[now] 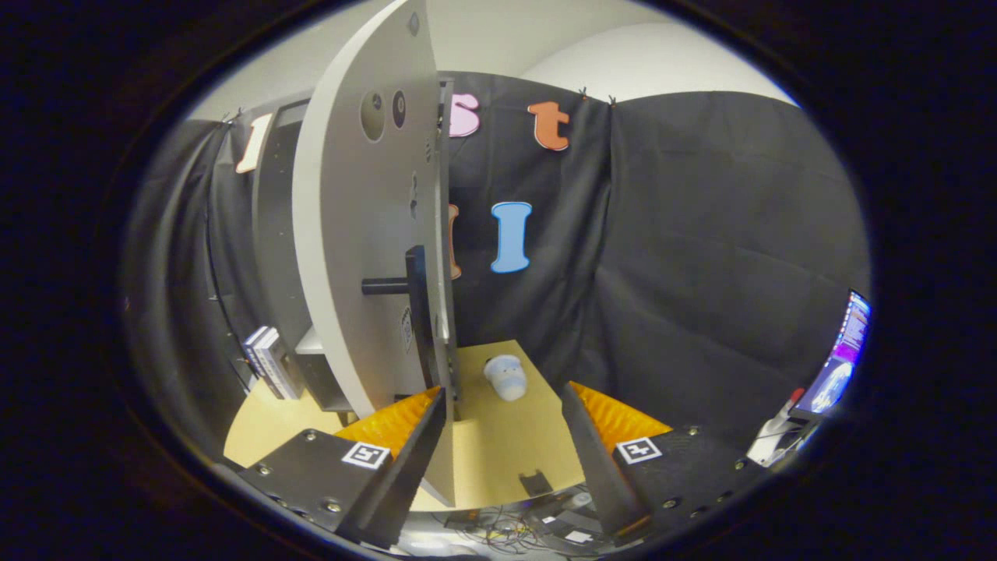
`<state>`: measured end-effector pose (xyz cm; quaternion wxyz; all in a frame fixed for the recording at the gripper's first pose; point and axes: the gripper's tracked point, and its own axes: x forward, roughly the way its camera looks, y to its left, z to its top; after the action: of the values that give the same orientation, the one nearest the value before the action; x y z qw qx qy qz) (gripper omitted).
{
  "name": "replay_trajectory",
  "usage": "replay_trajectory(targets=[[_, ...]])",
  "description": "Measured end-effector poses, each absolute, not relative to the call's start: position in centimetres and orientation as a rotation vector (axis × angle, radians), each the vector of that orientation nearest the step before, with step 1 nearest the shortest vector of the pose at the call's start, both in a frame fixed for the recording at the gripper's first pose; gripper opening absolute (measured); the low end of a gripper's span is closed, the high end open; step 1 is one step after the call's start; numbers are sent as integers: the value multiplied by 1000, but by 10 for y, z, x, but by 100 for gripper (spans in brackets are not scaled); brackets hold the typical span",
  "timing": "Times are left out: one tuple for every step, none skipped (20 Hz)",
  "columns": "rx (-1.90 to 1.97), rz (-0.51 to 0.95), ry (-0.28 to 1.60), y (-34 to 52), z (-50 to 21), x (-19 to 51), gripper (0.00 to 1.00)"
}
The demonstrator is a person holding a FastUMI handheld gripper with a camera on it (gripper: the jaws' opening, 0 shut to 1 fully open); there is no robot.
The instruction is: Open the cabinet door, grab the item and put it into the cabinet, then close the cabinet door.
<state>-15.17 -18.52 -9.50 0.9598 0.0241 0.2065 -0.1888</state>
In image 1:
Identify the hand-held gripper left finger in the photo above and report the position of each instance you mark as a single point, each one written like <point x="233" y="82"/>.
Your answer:
<point x="409" y="475"/>

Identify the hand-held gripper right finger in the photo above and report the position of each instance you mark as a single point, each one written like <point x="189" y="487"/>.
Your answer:
<point x="600" y="467"/>

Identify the light grey cabinet door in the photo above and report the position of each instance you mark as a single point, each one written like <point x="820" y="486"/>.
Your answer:
<point x="350" y="234"/>

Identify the black device white label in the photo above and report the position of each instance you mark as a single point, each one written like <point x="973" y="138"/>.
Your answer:
<point x="572" y="534"/>

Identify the white lidded cup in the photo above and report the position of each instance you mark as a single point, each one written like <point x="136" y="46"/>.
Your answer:
<point x="506" y="376"/>

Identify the grey cover book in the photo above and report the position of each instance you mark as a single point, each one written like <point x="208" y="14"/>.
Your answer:
<point x="282" y="374"/>

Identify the white desk equipment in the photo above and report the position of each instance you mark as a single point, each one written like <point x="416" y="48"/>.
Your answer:
<point x="779" y="436"/>

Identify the white spine book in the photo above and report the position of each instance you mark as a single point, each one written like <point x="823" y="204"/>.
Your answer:
<point x="265" y="362"/>

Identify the black backdrop cloth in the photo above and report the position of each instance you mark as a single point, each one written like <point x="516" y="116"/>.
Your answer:
<point x="701" y="234"/>

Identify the computer monitor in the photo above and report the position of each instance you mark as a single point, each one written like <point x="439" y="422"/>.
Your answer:
<point x="837" y="358"/>

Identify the grey cabinet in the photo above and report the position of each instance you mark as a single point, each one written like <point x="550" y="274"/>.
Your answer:
<point x="273" y="234"/>

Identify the small black bracket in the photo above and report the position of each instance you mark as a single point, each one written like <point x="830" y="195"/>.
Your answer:
<point x="536" y="481"/>

